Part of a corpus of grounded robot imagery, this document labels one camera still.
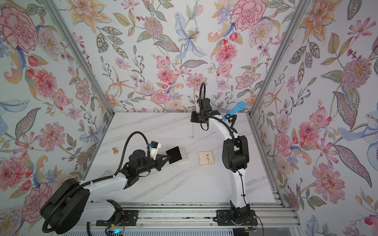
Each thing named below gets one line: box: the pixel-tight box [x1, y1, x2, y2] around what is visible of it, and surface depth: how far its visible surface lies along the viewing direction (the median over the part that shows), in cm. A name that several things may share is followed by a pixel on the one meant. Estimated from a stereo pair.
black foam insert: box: [165, 146, 183, 164], surface depth 86 cm
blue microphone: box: [221, 100, 247, 121], surface depth 88 cm
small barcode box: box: [98, 169, 114, 179], surface depth 90 cm
